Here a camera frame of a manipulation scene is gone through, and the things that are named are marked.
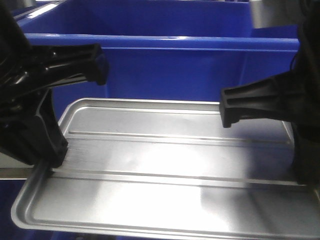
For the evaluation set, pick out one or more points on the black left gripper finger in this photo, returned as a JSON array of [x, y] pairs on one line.
[[29, 131]]

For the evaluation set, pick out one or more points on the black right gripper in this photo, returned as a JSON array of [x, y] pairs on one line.
[[275, 97]]

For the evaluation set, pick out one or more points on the steel front rack bar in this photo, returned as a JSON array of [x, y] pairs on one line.
[[12, 169]]

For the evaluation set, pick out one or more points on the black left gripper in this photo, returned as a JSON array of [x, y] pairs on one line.
[[27, 72]]

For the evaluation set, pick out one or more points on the small silver ribbed tray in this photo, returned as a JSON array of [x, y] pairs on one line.
[[168, 169]]

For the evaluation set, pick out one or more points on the blue target box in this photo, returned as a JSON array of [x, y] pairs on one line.
[[163, 49]]

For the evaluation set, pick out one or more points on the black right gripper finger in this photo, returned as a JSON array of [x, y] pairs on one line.
[[305, 160]]

